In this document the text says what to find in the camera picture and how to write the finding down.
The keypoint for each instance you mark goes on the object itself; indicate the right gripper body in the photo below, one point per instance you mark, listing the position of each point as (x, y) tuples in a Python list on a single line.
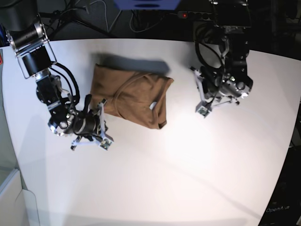
[(90, 127)]

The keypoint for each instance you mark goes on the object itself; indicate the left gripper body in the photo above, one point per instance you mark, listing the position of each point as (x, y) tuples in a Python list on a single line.
[(210, 92)]

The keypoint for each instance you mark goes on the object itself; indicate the brown T-shirt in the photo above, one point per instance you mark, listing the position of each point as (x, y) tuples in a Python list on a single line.
[(139, 97)]

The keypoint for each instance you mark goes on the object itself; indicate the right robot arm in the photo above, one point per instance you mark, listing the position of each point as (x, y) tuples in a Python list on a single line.
[(56, 85)]

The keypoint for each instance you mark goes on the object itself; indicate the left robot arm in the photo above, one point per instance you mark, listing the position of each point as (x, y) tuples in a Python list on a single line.
[(222, 48)]

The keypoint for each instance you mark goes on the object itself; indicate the black power strip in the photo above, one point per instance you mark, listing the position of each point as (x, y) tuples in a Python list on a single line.
[(195, 16)]

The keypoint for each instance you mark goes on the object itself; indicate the white bin at left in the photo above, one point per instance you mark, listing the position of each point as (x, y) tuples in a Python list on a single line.
[(18, 206)]

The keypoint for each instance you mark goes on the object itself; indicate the black tripod stand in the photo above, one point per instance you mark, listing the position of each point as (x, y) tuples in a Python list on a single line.
[(60, 19)]

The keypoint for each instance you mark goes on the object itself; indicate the black OpenArm base box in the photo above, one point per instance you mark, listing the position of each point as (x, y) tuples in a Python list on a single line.
[(284, 207)]

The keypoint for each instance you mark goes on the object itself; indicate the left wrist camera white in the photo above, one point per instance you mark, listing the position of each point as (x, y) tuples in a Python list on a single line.
[(203, 110)]

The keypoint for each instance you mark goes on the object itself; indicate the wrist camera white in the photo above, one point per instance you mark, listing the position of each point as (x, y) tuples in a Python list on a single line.
[(203, 110), (105, 144)]

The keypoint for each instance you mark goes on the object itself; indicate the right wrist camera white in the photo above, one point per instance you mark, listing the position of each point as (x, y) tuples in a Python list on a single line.
[(105, 144)]

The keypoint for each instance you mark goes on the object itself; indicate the blue overhead mount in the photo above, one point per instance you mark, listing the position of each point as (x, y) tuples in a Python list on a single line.
[(147, 4)]

